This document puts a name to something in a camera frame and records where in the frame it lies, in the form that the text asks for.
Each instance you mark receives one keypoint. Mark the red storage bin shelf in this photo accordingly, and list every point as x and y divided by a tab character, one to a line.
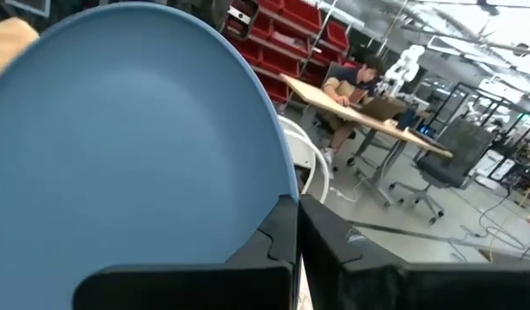
286	13

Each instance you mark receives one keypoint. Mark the white shoe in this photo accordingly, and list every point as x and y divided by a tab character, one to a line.
355	75

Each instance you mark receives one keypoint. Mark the wooden office desk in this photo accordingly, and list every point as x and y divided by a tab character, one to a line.
329	101

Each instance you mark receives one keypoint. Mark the blue plate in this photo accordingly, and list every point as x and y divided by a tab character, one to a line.
118	150

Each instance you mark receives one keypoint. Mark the white robot figure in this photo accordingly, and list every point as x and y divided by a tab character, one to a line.
404	64

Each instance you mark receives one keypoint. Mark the yellow cloth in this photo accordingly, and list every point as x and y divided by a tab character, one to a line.
7	43

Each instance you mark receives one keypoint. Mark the black metal frame stand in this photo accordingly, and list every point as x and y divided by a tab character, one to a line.
445	104

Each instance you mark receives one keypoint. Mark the dark grey office chair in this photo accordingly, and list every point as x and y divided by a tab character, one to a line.
458	146

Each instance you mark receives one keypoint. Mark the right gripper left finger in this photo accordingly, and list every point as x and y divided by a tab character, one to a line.
183	288

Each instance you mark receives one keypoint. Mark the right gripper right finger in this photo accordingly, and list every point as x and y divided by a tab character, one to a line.
377	288

